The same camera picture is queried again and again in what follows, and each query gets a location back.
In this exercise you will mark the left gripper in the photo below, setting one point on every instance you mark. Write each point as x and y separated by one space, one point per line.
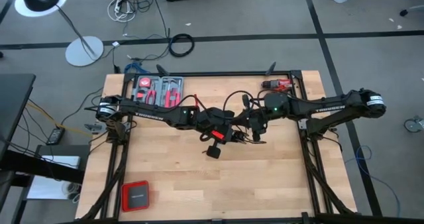
212 119

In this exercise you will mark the grey metal base bracket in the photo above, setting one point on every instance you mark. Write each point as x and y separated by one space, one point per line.
304 123
93 128

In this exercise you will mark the white power strip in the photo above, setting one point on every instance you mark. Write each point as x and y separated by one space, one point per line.
116 7

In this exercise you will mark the red square bin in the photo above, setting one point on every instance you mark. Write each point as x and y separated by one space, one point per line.
136 197

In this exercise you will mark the grey caster wheel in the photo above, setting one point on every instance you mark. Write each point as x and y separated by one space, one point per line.
412 124

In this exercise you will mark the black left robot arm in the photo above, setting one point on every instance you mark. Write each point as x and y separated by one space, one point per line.
149 113

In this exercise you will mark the black aluminium rig frame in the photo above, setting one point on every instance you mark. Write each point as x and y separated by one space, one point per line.
232 74

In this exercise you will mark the black floor lamp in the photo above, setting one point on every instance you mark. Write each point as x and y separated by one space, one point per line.
84 51

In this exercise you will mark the grey tool kit case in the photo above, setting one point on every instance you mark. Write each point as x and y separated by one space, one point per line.
159 81

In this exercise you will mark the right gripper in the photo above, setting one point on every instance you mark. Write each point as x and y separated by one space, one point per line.
257 118

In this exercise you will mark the black power adapter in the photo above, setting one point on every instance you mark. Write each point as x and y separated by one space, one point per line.
55 135

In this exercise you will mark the black desk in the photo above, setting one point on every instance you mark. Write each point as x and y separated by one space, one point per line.
13 101

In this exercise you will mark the red tape measure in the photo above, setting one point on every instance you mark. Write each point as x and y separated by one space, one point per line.
144 83

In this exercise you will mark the office chair base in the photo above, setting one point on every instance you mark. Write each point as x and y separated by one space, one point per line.
403 13

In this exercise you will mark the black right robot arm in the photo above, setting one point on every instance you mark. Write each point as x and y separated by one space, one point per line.
318 108

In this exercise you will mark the small white adapter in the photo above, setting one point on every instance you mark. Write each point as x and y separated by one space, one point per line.
116 44

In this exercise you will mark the white storage box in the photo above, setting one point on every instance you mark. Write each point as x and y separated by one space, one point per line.
49 188

